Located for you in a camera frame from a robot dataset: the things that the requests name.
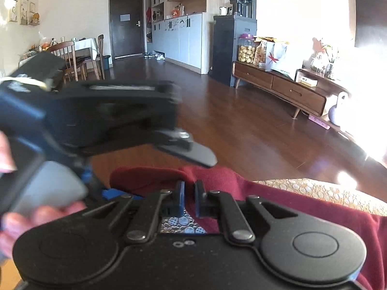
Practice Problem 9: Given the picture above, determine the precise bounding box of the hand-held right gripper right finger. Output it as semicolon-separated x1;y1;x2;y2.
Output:
195;180;299;245

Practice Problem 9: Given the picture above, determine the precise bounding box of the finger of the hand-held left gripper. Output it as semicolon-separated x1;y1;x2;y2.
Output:
81;162;134;202
155;128;219;169

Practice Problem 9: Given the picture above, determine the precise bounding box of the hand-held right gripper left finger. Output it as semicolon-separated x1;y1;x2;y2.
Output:
81;180;186;245

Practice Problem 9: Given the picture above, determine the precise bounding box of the maroon sweater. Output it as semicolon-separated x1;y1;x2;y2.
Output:
109;165;387;290

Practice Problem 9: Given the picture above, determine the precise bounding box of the person's left hand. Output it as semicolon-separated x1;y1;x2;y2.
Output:
0;132;87;258

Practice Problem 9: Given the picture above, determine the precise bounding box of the wooden dining chair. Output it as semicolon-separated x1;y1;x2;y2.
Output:
81;34;105;81
46;40;87;83

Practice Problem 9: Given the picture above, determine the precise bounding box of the dining table with white cloth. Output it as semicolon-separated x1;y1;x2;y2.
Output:
72;37;99;61

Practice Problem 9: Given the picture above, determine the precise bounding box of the pair of white shoes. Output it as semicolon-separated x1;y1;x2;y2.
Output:
144;51;167;61

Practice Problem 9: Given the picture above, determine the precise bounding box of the dark brown door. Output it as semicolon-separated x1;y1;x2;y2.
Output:
109;0;146;59

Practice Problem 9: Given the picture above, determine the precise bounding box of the white storage cabinet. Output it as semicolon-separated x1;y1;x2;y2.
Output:
150;12;213;75

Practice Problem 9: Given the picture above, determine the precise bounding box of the dark grey cabinet with coffee machine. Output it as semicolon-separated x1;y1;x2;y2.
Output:
208;14;258;88

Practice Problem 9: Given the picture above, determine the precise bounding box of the wooden TV cabinet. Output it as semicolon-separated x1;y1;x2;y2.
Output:
231;60;350;119

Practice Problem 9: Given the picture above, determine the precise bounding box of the jar of gold chocolates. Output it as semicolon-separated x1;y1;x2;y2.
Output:
237;33;256;65

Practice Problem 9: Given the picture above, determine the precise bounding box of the yellow snack bag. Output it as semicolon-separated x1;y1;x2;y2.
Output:
253;40;268;66

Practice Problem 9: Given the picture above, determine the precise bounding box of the white gift bag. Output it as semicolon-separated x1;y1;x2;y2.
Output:
265;40;300;80

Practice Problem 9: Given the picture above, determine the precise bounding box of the flat cardboard box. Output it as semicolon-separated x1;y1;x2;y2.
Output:
297;76;319;88

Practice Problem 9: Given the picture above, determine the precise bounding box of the purple kettlebell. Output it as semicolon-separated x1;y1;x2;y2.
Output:
328;91;349;126

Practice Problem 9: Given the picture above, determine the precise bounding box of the black coffee machine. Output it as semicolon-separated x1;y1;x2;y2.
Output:
229;0;257;19

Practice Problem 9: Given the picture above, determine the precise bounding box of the flowering pot plant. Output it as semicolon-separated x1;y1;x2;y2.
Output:
311;37;337;73

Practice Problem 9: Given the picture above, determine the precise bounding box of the black television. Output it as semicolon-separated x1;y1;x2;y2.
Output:
353;0;387;49

